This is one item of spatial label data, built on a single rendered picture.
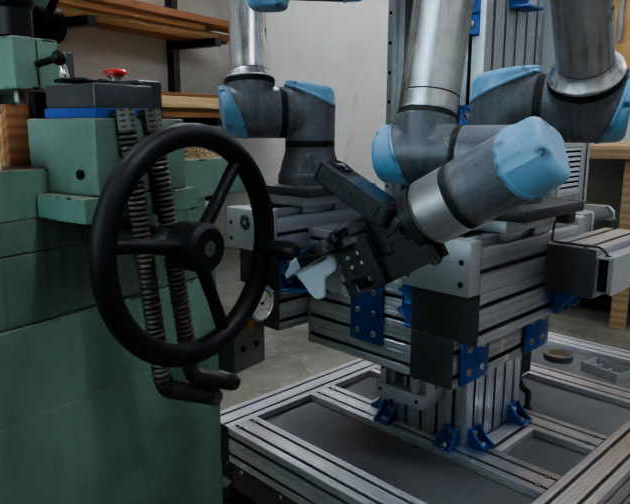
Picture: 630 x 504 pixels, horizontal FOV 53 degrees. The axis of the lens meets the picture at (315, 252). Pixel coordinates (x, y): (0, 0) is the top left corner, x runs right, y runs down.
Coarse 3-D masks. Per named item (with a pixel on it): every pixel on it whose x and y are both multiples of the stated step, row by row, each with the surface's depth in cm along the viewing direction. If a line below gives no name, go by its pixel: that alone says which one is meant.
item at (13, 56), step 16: (0, 48) 85; (16, 48) 84; (32, 48) 86; (48, 48) 88; (0, 64) 86; (16, 64) 84; (32, 64) 86; (0, 80) 86; (16, 80) 85; (32, 80) 86; (48, 80) 88; (16, 96) 89
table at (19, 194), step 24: (24, 168) 77; (192, 168) 97; (216, 168) 102; (0, 192) 73; (24, 192) 75; (48, 192) 78; (192, 192) 85; (0, 216) 73; (24, 216) 75; (48, 216) 76; (72, 216) 73
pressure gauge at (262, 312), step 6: (270, 288) 106; (264, 294) 106; (270, 294) 107; (270, 300) 107; (258, 306) 105; (264, 306) 106; (270, 306) 107; (258, 312) 105; (264, 312) 106; (270, 312) 107; (252, 318) 104; (258, 318) 105; (264, 318) 106; (252, 324) 107
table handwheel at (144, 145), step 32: (192, 128) 71; (128, 160) 65; (128, 192) 64; (224, 192) 77; (256, 192) 82; (96, 224) 63; (128, 224) 81; (192, 224) 73; (256, 224) 84; (96, 256) 63; (192, 256) 72; (256, 256) 85; (96, 288) 64; (256, 288) 84; (128, 320) 66; (224, 320) 80; (160, 352) 71; (192, 352) 75
